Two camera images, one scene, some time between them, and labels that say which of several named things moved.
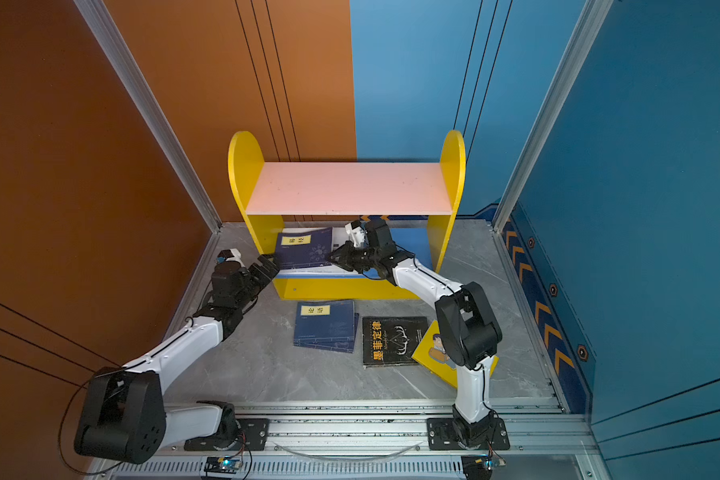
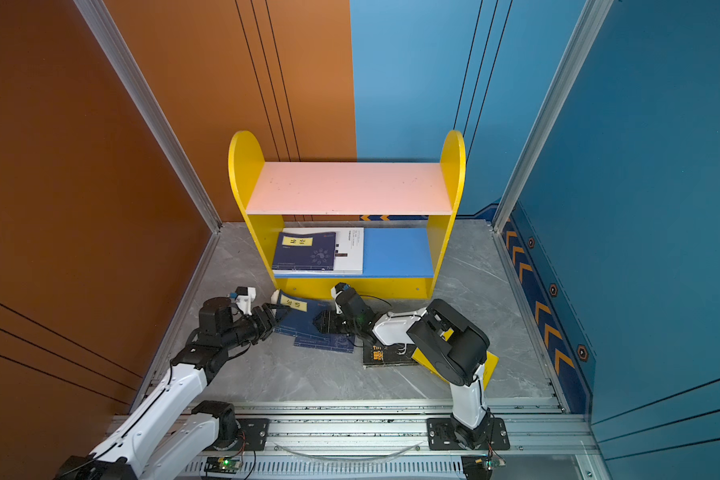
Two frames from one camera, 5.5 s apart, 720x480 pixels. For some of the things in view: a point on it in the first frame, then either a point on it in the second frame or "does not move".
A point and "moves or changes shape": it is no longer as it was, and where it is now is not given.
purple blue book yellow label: [306, 249] does not move
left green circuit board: [226, 465] does not move
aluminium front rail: [372, 441] does not move
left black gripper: [262, 278] to [265, 328]
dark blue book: [326, 324] moves or changes shape
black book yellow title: [391, 340] does not move
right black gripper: [346, 253] to [327, 321]
